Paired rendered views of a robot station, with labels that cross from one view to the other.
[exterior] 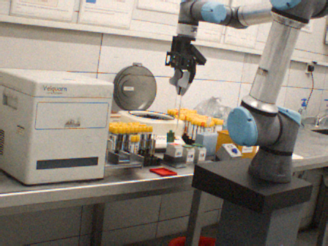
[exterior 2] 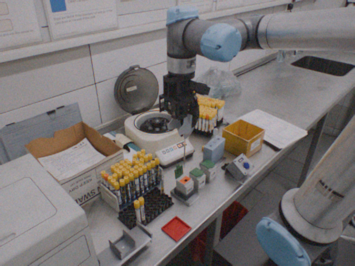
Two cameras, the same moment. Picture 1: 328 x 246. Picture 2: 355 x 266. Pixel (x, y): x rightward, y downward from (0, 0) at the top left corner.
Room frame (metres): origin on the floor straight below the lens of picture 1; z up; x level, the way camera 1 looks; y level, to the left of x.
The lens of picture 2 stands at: (1.17, 0.00, 1.59)
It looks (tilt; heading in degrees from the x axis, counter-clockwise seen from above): 32 degrees down; 0
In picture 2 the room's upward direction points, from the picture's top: straight up
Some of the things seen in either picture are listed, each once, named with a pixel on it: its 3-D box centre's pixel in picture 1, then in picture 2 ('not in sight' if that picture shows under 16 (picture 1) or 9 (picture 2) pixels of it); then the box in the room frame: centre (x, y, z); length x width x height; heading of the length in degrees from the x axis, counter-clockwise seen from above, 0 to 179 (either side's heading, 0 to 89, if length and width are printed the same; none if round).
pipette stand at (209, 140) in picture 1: (205, 145); (213, 152); (2.06, -0.16, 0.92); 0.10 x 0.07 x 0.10; 142
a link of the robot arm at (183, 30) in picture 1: (187, 31); (182, 63); (1.84, -0.02, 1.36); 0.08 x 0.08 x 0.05
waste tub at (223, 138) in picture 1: (236, 145); (242, 138); (2.15, -0.30, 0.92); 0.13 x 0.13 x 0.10; 43
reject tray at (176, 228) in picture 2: (162, 171); (176, 228); (1.72, -0.01, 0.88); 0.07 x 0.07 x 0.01; 45
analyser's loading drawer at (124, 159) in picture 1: (113, 160); (116, 251); (1.61, 0.15, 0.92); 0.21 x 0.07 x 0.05; 135
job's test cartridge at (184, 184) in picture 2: (173, 152); (184, 186); (1.87, -0.04, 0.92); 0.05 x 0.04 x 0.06; 48
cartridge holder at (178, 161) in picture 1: (173, 159); (184, 192); (1.87, -0.04, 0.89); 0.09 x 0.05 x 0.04; 48
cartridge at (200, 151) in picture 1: (198, 153); (208, 170); (1.96, -0.13, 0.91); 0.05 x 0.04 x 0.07; 45
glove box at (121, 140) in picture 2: not in sight; (121, 149); (2.08, 0.21, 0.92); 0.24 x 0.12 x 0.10; 45
